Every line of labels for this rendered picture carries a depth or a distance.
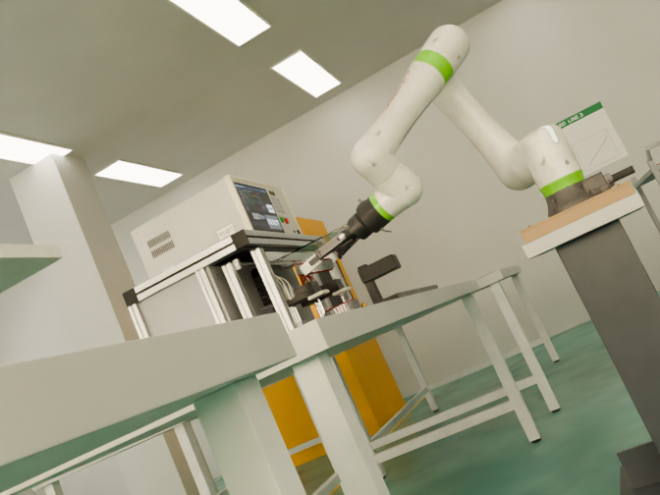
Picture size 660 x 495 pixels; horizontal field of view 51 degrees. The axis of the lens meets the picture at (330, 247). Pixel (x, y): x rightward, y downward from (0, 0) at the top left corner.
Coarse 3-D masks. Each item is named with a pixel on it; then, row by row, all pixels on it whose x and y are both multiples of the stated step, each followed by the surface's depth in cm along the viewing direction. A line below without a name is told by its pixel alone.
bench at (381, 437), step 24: (480, 288) 351; (504, 312) 351; (528, 312) 514; (336, 360) 383; (528, 360) 347; (552, 360) 508; (432, 384) 535; (528, 384) 347; (408, 408) 466; (432, 408) 535; (456, 408) 358; (552, 408) 343; (384, 432) 402; (408, 432) 366
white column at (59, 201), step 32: (64, 160) 617; (32, 192) 610; (64, 192) 599; (96, 192) 640; (32, 224) 609; (64, 224) 599; (96, 224) 617; (64, 256) 598; (96, 256) 595; (64, 288) 598; (96, 288) 588; (128, 288) 616; (64, 320) 597; (96, 320) 587; (128, 320) 594; (160, 448) 566; (128, 480) 575; (160, 480) 566; (192, 480) 574
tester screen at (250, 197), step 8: (240, 192) 215; (248, 192) 222; (256, 192) 228; (264, 192) 235; (248, 200) 219; (256, 200) 225; (264, 200) 232; (248, 208) 216; (256, 208) 222; (248, 216) 213; (264, 216) 225; (280, 224) 235
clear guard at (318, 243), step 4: (340, 228) 230; (344, 228) 233; (348, 228) 236; (332, 232) 231; (336, 232) 234; (324, 236) 232; (328, 236) 234; (332, 236) 238; (316, 240) 233; (320, 240) 235; (324, 240) 238; (328, 240) 242; (308, 244) 234; (312, 244) 236; (316, 244) 239; (320, 244) 243; (324, 244) 246; (300, 248) 235; (304, 248) 238; (308, 248) 242; (312, 248) 245; (316, 248) 249
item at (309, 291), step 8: (296, 288) 211; (304, 288) 210; (312, 288) 210; (320, 288) 215; (296, 296) 211; (304, 296) 210; (312, 296) 210; (320, 296) 214; (288, 304) 211; (296, 304) 218; (296, 312) 216; (296, 320) 212
